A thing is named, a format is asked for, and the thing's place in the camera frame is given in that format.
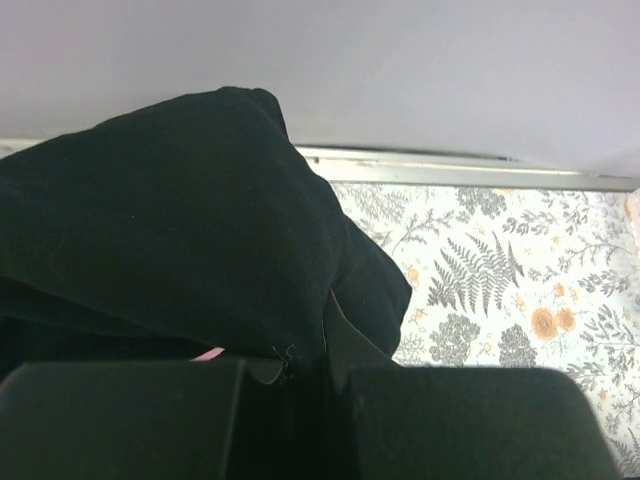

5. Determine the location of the pink folded t shirt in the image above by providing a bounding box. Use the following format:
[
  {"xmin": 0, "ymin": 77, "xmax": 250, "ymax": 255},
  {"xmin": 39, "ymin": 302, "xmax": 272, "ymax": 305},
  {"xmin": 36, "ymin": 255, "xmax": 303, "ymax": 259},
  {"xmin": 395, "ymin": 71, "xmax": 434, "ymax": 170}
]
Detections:
[{"xmin": 193, "ymin": 347, "xmax": 225, "ymax": 361}]

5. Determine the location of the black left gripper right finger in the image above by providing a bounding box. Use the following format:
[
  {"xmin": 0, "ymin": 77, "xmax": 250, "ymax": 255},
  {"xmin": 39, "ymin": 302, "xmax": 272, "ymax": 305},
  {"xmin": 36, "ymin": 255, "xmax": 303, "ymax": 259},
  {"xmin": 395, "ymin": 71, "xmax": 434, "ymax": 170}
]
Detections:
[{"xmin": 325, "ymin": 319, "xmax": 619, "ymax": 479}]

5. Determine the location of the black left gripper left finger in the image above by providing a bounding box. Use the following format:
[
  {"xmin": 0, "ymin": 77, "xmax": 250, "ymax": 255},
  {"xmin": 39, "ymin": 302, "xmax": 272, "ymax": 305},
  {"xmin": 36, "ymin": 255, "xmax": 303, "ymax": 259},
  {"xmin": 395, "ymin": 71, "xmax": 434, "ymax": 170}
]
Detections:
[{"xmin": 1, "ymin": 358, "xmax": 285, "ymax": 479}]

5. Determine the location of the black t shirt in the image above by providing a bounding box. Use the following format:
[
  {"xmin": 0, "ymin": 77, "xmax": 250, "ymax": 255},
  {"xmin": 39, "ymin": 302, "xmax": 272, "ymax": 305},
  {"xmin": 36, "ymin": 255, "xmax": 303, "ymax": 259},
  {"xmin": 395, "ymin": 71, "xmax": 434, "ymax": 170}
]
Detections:
[{"xmin": 1, "ymin": 87, "xmax": 411, "ymax": 373}]

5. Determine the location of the floral patterned table mat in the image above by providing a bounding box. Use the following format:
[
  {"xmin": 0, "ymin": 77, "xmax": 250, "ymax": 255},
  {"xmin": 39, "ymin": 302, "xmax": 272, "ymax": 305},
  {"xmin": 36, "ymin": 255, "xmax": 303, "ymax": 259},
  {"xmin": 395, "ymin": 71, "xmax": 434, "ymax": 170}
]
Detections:
[{"xmin": 334, "ymin": 183, "xmax": 639, "ymax": 477}]

